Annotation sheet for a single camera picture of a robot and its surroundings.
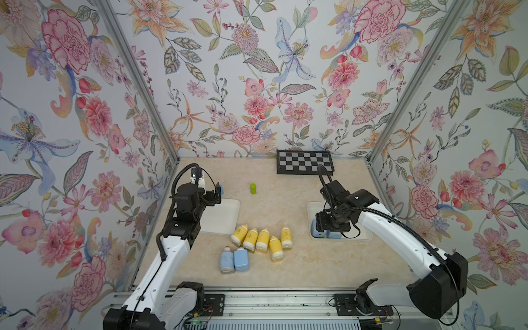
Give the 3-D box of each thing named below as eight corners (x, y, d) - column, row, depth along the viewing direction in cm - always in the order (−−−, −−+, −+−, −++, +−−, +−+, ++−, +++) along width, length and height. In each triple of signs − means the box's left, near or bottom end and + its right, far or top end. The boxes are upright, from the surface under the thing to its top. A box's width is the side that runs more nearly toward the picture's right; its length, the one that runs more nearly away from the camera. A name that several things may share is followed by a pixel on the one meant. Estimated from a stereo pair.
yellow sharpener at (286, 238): (281, 253, 88) (282, 246, 81) (280, 234, 93) (281, 225, 87) (291, 253, 88) (293, 246, 81) (289, 234, 93) (291, 225, 87)
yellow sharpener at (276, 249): (273, 262, 85) (273, 257, 80) (267, 243, 90) (267, 237, 85) (283, 260, 86) (284, 254, 80) (277, 241, 91) (278, 234, 86)
